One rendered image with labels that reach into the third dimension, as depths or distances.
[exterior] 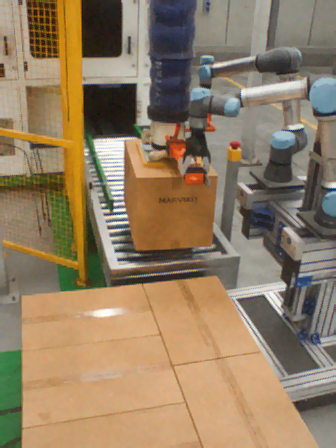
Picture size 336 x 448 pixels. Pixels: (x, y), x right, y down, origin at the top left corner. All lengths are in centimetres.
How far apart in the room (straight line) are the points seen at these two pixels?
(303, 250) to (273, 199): 51
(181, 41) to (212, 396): 158
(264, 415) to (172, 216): 107
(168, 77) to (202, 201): 63
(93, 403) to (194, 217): 107
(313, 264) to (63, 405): 118
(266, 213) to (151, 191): 58
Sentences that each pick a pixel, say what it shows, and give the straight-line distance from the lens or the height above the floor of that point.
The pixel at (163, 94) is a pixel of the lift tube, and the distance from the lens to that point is 249.
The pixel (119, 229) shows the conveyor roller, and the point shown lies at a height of 55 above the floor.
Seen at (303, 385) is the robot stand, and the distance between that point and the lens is 256.
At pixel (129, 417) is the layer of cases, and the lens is 190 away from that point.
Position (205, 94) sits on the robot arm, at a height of 155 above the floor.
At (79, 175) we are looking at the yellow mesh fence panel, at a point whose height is 81.
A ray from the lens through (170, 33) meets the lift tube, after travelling 242.
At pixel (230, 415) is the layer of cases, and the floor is 54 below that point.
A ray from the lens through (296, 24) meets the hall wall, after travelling 1275.
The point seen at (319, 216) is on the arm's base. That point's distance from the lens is 218.
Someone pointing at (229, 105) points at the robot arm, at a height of 152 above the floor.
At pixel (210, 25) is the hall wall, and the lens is 1178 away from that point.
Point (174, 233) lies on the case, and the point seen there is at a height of 77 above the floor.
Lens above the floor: 199
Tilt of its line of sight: 28 degrees down
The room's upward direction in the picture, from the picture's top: 3 degrees clockwise
